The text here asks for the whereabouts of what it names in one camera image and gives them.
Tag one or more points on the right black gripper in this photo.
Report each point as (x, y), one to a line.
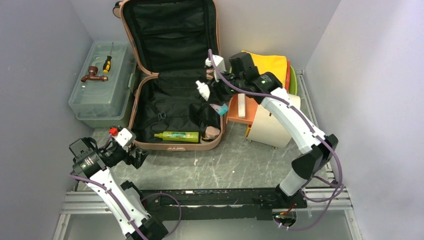
(217, 94)

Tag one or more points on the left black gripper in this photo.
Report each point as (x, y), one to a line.
(139, 154)

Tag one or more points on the pink blue spray bottle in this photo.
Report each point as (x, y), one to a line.
(205, 93)

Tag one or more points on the white cosmetic box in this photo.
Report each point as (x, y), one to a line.
(241, 106)

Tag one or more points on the green yellow bottle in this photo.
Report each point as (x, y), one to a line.
(179, 136)

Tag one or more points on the cream appliance with orange rim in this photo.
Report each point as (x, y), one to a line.
(260, 125)

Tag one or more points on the yellow cloth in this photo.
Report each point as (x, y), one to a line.
(276, 64)

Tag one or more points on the red printed package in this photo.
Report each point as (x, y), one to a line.
(288, 76)

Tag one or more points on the green plastic tray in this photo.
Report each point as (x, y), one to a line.
(293, 82)

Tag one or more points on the pink hard-shell suitcase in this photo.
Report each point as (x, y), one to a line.
(170, 40)

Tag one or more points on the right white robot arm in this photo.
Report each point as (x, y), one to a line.
(315, 146)

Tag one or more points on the pink hexagonal lid jar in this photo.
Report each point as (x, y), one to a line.
(210, 134)

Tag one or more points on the translucent plastic toolbox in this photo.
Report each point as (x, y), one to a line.
(104, 104)

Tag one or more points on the yellow black screwdriver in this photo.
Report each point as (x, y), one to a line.
(108, 61)

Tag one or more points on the brown brass faucet valve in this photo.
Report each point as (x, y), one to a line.
(92, 75)

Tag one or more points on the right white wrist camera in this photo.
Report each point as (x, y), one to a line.
(218, 64)

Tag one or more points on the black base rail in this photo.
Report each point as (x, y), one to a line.
(221, 203)

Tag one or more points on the aluminium frame profile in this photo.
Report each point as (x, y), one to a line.
(88, 202)

